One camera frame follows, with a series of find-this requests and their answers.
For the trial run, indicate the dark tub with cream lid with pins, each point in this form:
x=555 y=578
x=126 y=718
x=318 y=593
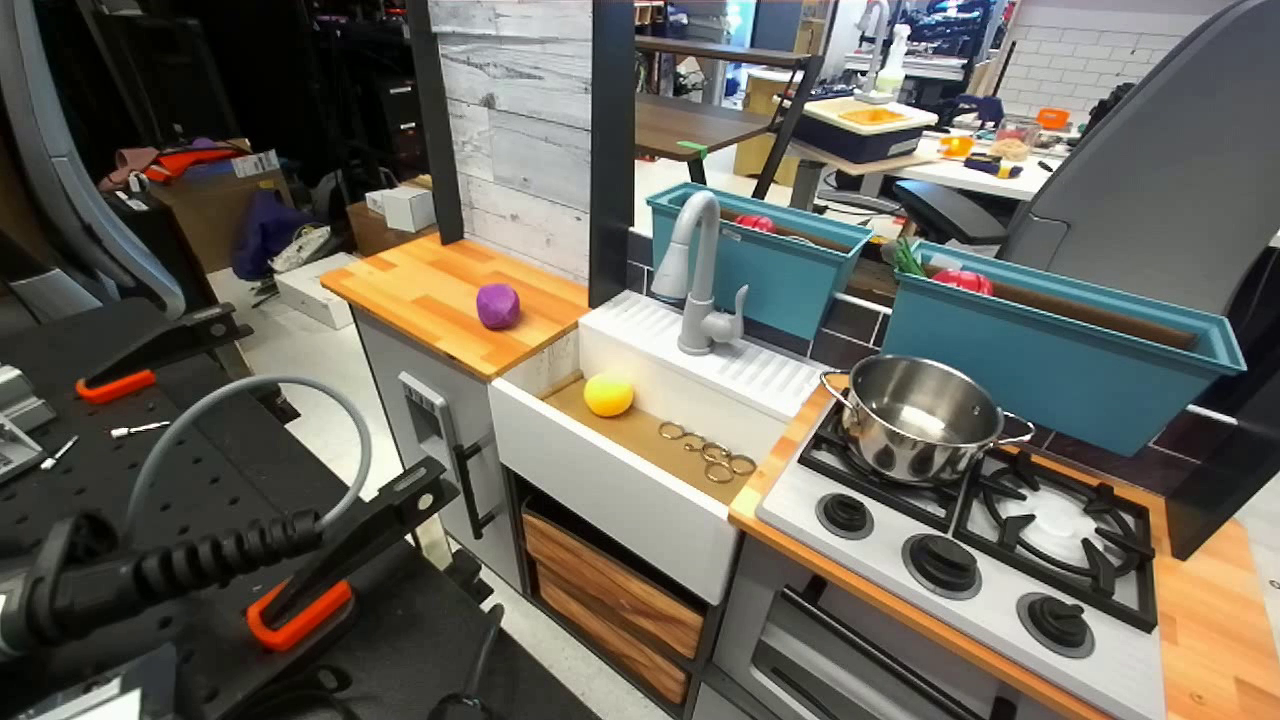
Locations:
x=865 y=135

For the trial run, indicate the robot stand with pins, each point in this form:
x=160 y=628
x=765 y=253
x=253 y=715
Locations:
x=200 y=480

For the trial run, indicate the white table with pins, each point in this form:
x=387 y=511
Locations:
x=960 y=178

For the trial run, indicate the black stove knob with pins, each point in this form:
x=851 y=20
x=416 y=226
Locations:
x=942 y=563
x=845 y=514
x=1056 y=622

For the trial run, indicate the red toy pepper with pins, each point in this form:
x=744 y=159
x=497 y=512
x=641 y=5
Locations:
x=962 y=282

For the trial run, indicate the toy oven door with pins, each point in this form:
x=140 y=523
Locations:
x=790 y=660

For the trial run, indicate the orange cup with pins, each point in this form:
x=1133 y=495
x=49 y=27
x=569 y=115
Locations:
x=956 y=146

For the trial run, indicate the toy kitchen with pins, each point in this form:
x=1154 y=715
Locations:
x=1000 y=610

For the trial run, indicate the purple plush ball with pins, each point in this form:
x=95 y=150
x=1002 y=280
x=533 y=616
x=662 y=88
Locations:
x=497 y=306

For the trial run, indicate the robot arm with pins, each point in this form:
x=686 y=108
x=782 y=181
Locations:
x=60 y=150

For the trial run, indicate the silver bolt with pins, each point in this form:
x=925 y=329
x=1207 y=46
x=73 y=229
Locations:
x=140 y=430
x=58 y=453

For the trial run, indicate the red toy tomato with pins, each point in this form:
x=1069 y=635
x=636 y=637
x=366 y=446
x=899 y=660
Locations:
x=755 y=222

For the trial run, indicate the wooden crate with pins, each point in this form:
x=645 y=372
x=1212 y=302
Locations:
x=610 y=600

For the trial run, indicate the flat white box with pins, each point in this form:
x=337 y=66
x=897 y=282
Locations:
x=312 y=290

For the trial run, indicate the blue cloth bag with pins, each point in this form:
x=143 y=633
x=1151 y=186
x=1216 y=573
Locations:
x=262 y=232

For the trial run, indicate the grey toy fridge door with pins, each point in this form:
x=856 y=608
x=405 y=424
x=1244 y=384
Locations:
x=400 y=440

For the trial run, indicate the steel pot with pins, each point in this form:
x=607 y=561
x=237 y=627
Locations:
x=915 y=440

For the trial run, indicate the orange bowl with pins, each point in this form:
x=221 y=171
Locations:
x=1053 y=118

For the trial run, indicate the small teal planter box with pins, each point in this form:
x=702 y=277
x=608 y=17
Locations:
x=770 y=275

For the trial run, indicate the cardboard box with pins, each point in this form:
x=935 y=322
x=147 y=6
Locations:
x=210 y=205

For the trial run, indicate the black office chair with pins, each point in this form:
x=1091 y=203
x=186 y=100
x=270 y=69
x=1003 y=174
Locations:
x=950 y=212

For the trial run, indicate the grey toy tap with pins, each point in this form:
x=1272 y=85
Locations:
x=703 y=260

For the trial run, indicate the dark wooden shelf desk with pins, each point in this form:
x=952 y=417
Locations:
x=690 y=125

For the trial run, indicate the black clamp with orange tip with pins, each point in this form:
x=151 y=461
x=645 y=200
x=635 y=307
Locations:
x=340 y=545
x=160 y=345

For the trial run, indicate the orange plush ball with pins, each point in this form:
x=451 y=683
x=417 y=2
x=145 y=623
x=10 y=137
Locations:
x=608 y=395

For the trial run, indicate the small white box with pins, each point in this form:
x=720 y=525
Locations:
x=410 y=208

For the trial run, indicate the white toy sink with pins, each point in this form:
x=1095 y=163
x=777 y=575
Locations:
x=620 y=500

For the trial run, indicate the white spray bottle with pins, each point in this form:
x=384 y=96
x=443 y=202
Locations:
x=893 y=65

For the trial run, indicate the green toy onion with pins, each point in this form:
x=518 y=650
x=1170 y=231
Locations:
x=906 y=258

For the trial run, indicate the grey device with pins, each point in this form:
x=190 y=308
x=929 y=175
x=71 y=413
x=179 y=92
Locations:
x=18 y=420

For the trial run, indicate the large teal planter box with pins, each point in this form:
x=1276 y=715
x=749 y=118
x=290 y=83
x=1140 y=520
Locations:
x=1030 y=370

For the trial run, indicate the black stove burner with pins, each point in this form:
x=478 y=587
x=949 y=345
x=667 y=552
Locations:
x=830 y=458
x=1095 y=565

